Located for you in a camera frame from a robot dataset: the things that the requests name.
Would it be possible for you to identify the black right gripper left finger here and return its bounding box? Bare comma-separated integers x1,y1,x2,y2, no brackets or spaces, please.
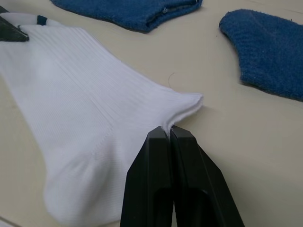
119,125,176,227

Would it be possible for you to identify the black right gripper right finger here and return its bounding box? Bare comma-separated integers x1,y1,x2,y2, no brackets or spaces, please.
169,125,246,227

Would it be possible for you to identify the white ribbed sock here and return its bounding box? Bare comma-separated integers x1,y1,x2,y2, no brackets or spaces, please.
0,24,205,218

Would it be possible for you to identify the blue terry sock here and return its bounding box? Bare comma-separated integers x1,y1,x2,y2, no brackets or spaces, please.
50,0,204,34
218,9,303,103

